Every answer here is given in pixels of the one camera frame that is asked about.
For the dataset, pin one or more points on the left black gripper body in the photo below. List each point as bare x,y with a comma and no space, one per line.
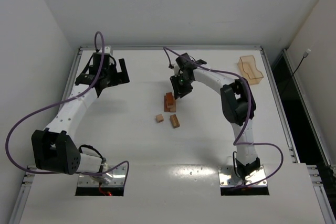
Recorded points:
115,74

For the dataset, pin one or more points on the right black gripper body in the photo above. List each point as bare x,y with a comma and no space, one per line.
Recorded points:
181,89

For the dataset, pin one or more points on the red-brown arch block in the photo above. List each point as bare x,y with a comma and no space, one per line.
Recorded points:
169,100

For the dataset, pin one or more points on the light wood long block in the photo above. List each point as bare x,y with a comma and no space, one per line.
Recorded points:
173,107

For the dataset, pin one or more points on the clear orange plastic box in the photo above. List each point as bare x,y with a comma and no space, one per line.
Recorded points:
248,69

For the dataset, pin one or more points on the red-brown long block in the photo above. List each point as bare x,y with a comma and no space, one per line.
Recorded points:
166,109

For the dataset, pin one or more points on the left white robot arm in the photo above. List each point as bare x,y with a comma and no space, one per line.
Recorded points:
54,147

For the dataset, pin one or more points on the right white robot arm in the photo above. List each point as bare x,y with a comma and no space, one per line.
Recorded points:
238,105

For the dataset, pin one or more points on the dark-topped wood block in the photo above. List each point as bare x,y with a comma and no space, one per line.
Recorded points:
174,121

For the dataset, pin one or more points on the small plain wood cube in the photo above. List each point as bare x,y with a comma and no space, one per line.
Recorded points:
159,118

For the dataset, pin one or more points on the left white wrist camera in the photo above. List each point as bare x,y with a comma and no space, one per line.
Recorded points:
107,50

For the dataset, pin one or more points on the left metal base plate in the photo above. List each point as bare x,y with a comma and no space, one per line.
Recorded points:
114,178

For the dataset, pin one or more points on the metal base plate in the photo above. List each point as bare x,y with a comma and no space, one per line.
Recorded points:
228,179
114,178

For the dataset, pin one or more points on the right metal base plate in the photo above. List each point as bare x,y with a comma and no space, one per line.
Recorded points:
228,179

